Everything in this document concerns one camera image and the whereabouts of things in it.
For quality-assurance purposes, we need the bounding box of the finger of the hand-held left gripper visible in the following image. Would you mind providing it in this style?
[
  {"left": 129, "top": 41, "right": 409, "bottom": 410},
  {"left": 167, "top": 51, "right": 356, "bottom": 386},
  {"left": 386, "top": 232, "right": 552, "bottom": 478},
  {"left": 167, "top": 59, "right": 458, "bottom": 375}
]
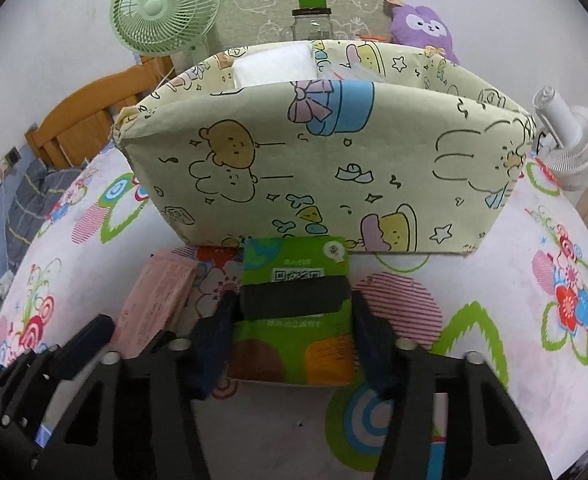
[
  {"left": 49, "top": 314, "right": 116, "bottom": 406},
  {"left": 0, "top": 350, "right": 62, "bottom": 428}
]

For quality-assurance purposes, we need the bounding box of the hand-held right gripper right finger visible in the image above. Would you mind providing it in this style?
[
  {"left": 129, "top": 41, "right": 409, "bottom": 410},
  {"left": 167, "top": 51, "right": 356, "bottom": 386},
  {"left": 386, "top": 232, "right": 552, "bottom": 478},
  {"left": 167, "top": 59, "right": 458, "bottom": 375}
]
[{"left": 351, "top": 290, "right": 554, "bottom": 480}]

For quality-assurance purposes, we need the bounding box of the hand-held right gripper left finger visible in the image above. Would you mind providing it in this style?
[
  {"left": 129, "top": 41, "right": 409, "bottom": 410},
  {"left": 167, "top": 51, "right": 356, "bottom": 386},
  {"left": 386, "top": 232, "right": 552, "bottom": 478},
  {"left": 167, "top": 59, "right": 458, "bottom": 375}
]
[{"left": 39, "top": 292, "right": 239, "bottom": 480}]

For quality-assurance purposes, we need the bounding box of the pink packet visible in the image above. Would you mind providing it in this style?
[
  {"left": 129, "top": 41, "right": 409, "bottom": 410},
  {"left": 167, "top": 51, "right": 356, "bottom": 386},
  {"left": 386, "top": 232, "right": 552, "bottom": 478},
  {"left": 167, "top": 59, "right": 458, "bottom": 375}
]
[{"left": 109, "top": 247, "right": 198, "bottom": 359}]

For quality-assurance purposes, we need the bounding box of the green tissue packet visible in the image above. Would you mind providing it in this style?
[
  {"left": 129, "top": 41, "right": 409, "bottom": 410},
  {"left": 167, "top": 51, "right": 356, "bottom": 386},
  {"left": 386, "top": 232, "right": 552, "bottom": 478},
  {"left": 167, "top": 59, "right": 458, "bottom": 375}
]
[{"left": 226, "top": 235, "right": 357, "bottom": 387}]

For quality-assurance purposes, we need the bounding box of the cartoon print fabric storage box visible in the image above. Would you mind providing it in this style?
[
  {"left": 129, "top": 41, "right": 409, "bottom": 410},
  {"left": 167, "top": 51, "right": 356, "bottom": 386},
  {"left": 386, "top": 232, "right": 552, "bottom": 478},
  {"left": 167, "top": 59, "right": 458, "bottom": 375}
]
[{"left": 111, "top": 37, "right": 540, "bottom": 259}]

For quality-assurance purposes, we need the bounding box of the plaid grey blanket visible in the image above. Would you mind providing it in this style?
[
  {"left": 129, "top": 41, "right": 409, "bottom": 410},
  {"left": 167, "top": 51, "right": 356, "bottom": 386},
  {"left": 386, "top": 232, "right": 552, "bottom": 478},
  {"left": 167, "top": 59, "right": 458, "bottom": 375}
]
[{"left": 4, "top": 157, "right": 83, "bottom": 262}]

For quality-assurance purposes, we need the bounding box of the white standing fan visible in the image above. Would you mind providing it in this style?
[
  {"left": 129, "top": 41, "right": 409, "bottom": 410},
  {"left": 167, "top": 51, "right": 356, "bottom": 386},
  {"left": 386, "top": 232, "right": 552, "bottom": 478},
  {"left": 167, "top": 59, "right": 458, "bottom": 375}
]
[{"left": 526, "top": 86, "right": 588, "bottom": 192}]

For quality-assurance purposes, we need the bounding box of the purple plush bunny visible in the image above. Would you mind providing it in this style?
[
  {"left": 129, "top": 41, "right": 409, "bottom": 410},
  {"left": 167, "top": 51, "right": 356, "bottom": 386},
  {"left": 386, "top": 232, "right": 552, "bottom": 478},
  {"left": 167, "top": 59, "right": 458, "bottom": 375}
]
[{"left": 384, "top": 0, "right": 461, "bottom": 66}]

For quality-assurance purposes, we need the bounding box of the glass jar mug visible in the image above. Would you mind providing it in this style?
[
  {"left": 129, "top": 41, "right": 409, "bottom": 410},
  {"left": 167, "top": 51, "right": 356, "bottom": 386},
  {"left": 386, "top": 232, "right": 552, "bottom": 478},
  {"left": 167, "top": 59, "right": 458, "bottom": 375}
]
[{"left": 292, "top": 6, "right": 334, "bottom": 42}]

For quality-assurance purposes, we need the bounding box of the green desk fan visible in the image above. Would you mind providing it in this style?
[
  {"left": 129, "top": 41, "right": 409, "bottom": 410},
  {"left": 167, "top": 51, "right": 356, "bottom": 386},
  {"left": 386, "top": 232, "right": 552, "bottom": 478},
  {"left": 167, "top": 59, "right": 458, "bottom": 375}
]
[{"left": 110, "top": 0, "right": 223, "bottom": 69}]

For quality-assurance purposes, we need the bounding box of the wall socket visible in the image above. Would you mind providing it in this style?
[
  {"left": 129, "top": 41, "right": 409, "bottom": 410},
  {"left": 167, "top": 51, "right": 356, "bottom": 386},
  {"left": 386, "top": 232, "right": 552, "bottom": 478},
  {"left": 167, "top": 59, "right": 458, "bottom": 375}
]
[{"left": 0, "top": 147, "right": 23, "bottom": 179}]

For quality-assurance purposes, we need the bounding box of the white fan cable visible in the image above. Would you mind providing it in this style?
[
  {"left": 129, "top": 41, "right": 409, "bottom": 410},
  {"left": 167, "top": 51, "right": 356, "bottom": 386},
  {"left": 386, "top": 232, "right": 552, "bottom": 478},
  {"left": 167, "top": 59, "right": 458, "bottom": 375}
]
[{"left": 155, "top": 54, "right": 181, "bottom": 82}]

